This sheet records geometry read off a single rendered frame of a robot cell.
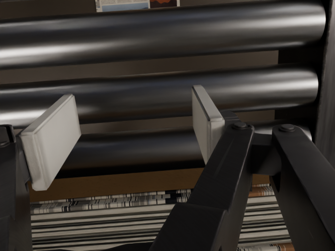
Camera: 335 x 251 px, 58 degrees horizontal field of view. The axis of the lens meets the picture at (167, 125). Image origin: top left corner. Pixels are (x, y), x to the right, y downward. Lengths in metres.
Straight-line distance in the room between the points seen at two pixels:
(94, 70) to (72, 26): 0.83
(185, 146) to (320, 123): 0.15
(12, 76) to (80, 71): 0.24
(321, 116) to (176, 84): 0.16
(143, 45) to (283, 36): 0.14
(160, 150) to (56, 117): 0.18
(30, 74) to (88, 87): 0.89
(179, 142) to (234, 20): 0.14
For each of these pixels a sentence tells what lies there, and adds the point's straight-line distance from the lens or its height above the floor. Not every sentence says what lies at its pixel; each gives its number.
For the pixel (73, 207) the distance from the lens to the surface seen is 0.30.
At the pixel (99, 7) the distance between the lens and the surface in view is 1.11.
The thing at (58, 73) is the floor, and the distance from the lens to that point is 1.17.
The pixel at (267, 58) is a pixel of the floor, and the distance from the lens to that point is 1.18.
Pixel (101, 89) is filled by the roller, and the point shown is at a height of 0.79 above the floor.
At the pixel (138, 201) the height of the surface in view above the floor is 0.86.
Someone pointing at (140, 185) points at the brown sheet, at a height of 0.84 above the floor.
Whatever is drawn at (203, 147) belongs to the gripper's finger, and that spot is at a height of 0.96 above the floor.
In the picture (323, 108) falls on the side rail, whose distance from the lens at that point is 0.36.
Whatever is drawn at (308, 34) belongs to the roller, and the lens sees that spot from 0.33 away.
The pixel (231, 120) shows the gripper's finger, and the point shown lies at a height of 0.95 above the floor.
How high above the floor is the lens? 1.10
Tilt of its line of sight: 70 degrees down
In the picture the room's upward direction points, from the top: 174 degrees clockwise
